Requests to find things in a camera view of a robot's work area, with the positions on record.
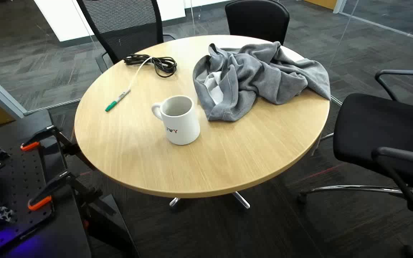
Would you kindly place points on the round wooden table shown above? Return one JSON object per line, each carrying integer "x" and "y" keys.
{"x": 129, "y": 145}

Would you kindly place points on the green and grey pen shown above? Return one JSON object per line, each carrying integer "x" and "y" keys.
{"x": 113, "y": 104}

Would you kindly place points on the black office chair right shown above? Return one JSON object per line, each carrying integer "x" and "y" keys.
{"x": 375, "y": 134}

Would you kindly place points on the white cable tie strip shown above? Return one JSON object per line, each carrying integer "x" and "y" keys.
{"x": 134, "y": 75}

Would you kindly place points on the white ceramic mug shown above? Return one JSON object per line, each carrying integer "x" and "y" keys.
{"x": 179, "y": 118}

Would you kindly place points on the black mesh office chair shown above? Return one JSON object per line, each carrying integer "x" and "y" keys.
{"x": 123, "y": 26}

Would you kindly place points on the grey crumpled cloth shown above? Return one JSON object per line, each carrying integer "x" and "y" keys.
{"x": 229, "y": 81}

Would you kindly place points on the black office chair far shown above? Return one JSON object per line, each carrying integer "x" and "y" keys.
{"x": 262, "y": 19}

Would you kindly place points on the orange-handled clamp upper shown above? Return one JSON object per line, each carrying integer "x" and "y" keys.
{"x": 66, "y": 147}

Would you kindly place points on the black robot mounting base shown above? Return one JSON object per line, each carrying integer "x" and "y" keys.
{"x": 44, "y": 211}

